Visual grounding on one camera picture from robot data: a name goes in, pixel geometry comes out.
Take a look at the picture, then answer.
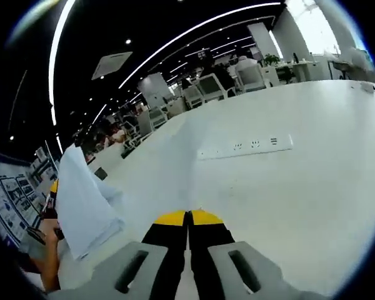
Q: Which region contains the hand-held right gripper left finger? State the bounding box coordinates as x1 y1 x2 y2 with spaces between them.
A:
46 209 188 300

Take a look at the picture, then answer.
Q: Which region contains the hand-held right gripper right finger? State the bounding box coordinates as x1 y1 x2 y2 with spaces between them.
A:
189 209 331 300

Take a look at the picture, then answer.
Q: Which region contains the person's left hand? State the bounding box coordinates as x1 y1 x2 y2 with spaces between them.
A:
39 217 66 251

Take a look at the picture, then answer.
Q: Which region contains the white table socket panel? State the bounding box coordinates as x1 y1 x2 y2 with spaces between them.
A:
196 133 294 161

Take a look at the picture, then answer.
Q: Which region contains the wide curved ceiling light strip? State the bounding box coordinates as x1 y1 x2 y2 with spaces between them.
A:
48 0 77 126

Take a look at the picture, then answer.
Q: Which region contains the ceiling air conditioner vent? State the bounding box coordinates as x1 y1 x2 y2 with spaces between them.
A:
91 51 134 81

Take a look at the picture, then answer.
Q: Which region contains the white office column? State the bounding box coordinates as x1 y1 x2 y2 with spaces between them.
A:
246 23 279 63
136 72 173 108

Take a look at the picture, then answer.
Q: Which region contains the group of white office chairs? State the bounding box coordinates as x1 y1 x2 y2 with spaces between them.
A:
121 61 268 149

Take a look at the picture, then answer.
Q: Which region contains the green potted plant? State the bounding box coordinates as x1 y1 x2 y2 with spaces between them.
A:
264 53 281 67

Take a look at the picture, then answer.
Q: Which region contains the thin curved ceiling light strip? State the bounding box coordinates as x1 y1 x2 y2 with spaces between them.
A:
117 1 283 89

